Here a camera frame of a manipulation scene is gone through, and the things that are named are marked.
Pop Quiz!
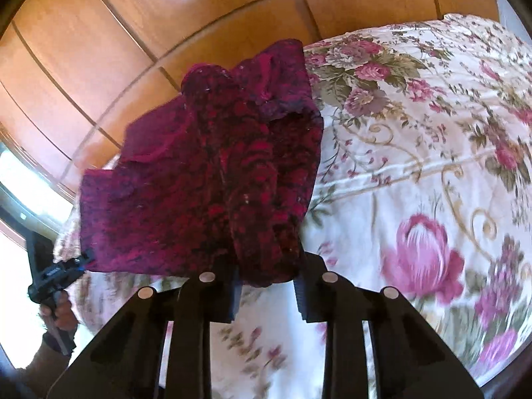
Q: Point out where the wooden wardrobe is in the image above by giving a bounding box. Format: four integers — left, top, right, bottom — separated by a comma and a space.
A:
0, 0, 503, 200

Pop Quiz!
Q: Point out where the floral bedspread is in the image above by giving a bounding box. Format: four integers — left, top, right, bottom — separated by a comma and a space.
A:
54, 13, 532, 399

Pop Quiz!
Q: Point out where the person's left hand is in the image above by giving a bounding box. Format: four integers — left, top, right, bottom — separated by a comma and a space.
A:
39, 289, 79, 334

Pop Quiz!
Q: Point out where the dark red floral knit sweater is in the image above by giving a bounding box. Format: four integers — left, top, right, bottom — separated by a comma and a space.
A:
79, 38, 325, 287

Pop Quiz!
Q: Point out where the person's left forearm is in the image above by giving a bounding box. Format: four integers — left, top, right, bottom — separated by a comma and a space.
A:
14, 332, 77, 399

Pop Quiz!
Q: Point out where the window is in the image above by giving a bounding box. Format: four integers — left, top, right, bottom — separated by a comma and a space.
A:
0, 141, 84, 370

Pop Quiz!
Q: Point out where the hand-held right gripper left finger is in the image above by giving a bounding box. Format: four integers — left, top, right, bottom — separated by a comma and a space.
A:
50, 258, 242, 399

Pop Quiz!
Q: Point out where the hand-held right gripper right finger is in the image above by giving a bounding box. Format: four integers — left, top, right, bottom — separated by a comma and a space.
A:
293, 253, 485, 399

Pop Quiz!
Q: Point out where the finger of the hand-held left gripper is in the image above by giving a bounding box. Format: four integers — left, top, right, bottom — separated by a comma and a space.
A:
68, 249, 94, 276

